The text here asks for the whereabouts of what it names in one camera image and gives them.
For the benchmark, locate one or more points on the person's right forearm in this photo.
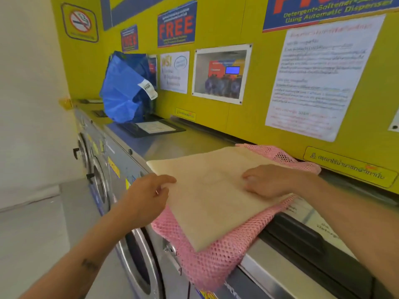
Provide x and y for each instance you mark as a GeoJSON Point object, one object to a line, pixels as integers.
{"type": "Point", "coordinates": [355, 221]}

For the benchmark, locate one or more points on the blue diagonal stripe panel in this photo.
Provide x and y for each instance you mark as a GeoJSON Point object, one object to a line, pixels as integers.
{"type": "Point", "coordinates": [124, 9]}

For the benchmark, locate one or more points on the person's left hand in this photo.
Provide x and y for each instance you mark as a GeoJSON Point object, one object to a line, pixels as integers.
{"type": "Point", "coordinates": [141, 202]}

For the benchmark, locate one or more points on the person's left thumb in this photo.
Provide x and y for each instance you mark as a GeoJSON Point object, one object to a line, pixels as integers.
{"type": "Point", "coordinates": [162, 179]}

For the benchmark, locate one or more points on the medium blue red poster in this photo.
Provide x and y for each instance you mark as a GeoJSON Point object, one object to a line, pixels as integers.
{"type": "Point", "coordinates": [177, 24]}

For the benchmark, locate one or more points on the beige cloth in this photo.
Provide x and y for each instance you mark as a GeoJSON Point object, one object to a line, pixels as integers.
{"type": "Point", "coordinates": [212, 202]}

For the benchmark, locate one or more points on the person's right fingers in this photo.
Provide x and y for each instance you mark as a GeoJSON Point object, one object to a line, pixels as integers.
{"type": "Point", "coordinates": [254, 180]}

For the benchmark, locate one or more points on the small yellow label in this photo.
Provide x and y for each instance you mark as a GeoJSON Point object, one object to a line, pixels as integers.
{"type": "Point", "coordinates": [185, 114]}

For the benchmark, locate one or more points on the white paper sheet corner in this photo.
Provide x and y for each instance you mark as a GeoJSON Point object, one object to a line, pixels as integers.
{"type": "Point", "coordinates": [394, 122]}

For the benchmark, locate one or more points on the white poster with blue circle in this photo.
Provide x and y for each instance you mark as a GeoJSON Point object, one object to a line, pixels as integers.
{"type": "Point", "coordinates": [174, 72]}

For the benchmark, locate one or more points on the large blue banner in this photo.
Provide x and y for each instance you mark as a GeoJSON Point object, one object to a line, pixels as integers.
{"type": "Point", "coordinates": [324, 9]}

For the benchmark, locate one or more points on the pink mesh laundry bag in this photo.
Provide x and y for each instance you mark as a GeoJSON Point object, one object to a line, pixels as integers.
{"type": "Point", "coordinates": [218, 264]}

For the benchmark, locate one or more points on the yellow corner tape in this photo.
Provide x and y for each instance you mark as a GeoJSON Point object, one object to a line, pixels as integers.
{"type": "Point", "coordinates": [66, 103]}

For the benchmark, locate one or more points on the long yellow warning label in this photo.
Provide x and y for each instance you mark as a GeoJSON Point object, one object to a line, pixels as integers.
{"type": "Point", "coordinates": [349, 166]}

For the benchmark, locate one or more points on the no smoking sign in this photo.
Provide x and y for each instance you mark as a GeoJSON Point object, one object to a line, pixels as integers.
{"type": "Point", "coordinates": [80, 22]}

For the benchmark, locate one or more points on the person's left forearm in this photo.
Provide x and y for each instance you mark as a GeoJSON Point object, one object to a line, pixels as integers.
{"type": "Point", "coordinates": [81, 261]}

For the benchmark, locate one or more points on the person's right hand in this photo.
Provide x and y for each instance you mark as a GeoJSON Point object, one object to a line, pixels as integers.
{"type": "Point", "coordinates": [271, 182]}

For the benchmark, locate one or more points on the white bag tag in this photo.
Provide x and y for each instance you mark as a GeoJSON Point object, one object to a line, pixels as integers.
{"type": "Point", "coordinates": [148, 89]}

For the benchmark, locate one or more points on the blue plastic carry bag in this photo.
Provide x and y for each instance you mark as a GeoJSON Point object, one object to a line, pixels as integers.
{"type": "Point", "coordinates": [121, 90]}

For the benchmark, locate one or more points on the small blue red poster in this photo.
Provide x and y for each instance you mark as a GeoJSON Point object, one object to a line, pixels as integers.
{"type": "Point", "coordinates": [129, 38]}

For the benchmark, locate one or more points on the white text notice sheet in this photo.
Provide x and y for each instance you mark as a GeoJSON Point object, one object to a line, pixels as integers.
{"type": "Point", "coordinates": [321, 77]}

